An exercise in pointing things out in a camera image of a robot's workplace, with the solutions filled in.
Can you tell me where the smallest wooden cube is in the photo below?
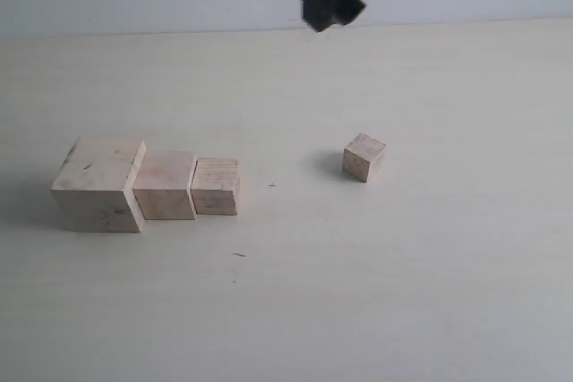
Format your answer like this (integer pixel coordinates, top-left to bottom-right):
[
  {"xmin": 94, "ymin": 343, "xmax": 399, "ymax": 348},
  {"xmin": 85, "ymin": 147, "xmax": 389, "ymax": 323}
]
[{"xmin": 342, "ymin": 132, "xmax": 386, "ymax": 183}]

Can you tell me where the second largest wooden cube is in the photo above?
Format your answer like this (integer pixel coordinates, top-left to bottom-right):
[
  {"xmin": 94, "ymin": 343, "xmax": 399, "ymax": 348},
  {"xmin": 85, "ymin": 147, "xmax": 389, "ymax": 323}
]
[{"xmin": 133, "ymin": 149, "xmax": 197, "ymax": 220}]

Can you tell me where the third largest wooden cube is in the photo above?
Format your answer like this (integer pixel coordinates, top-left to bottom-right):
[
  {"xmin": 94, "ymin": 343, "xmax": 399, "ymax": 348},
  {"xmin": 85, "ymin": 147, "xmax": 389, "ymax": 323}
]
[{"xmin": 191, "ymin": 157, "xmax": 240, "ymax": 216}]

